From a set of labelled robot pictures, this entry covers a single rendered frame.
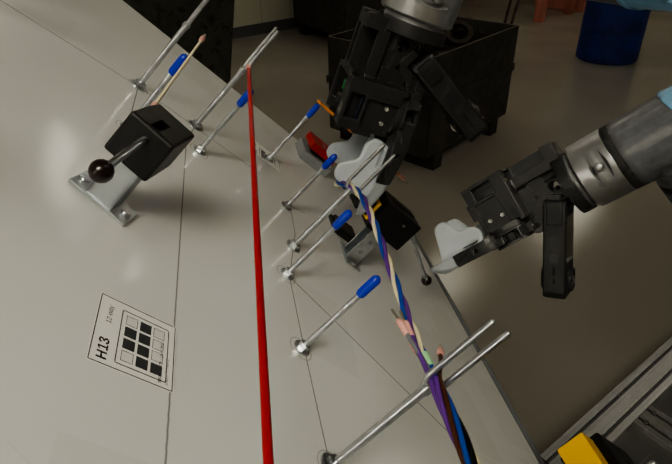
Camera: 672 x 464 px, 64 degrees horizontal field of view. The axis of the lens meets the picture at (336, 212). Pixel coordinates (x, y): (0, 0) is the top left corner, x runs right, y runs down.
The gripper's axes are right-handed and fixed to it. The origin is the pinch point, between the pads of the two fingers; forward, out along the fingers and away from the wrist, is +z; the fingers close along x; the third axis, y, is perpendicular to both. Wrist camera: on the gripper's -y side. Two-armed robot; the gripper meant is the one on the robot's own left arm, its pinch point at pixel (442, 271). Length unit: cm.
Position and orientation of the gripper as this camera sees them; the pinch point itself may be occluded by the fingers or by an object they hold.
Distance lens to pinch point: 71.4
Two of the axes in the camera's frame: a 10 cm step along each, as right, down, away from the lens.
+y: -4.5, -8.7, 1.9
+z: -7.0, 4.7, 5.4
